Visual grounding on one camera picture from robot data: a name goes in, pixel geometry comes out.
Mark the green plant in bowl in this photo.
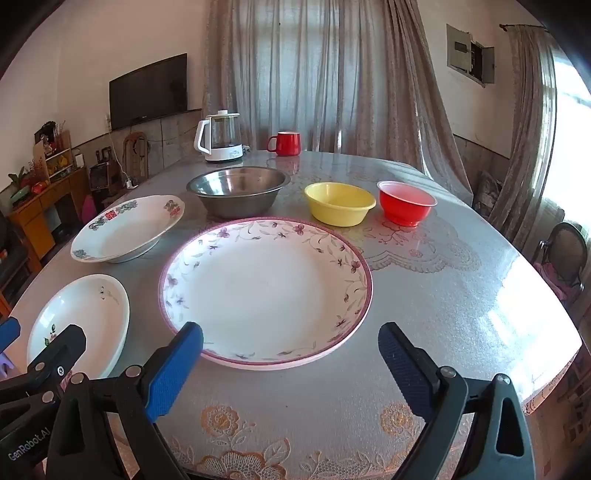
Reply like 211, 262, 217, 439
8, 168, 31, 204

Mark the red plastic bowl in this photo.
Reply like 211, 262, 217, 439
377, 180, 438, 228

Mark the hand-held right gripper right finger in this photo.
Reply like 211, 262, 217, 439
378, 322, 536, 480

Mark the wide grey lace curtain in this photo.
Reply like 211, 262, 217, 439
203, 0, 474, 206

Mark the white plate pink rose print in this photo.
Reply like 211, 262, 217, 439
26, 274, 131, 380

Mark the wooden chair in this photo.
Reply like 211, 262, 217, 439
124, 130, 151, 183

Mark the narrow grey lace curtain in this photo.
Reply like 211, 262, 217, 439
487, 23, 566, 252

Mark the black flat television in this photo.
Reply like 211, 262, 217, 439
109, 53, 188, 132

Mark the dark speaker cabinet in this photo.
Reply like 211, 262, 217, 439
88, 159, 114, 190

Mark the grey wall electrical panel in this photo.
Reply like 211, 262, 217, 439
445, 24, 496, 88

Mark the stainless steel bowl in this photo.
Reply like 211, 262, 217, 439
186, 167, 291, 219

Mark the red mug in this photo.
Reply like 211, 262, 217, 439
267, 131, 302, 157

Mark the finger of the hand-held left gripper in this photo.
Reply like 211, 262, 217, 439
0, 324, 88, 418
0, 316, 22, 354

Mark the orange wooden desk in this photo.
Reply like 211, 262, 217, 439
7, 166, 90, 273

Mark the white plate red green print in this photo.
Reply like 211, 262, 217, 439
70, 195, 186, 265

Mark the yellow plastic bowl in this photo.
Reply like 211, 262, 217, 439
304, 182, 377, 227

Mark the dark round-backed chair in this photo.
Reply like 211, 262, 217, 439
533, 222, 589, 305

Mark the white electric glass kettle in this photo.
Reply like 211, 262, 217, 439
193, 110, 245, 164

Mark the large purple-rim floral plate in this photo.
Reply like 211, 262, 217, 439
158, 217, 374, 371

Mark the patterned cushion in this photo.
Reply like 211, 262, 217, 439
473, 171, 504, 217

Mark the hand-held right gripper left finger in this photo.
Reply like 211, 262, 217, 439
44, 322, 205, 480

